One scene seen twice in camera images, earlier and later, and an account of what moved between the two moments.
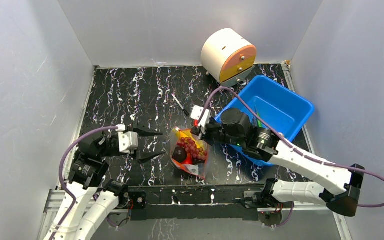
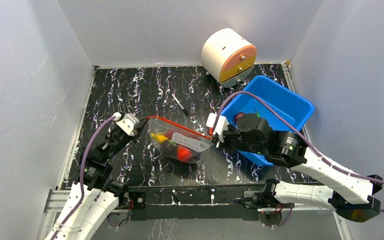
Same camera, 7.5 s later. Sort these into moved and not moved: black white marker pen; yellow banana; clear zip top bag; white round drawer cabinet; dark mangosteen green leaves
Moved: dark mangosteen green leaves; yellow banana; clear zip top bag
Not moved: white round drawer cabinet; black white marker pen
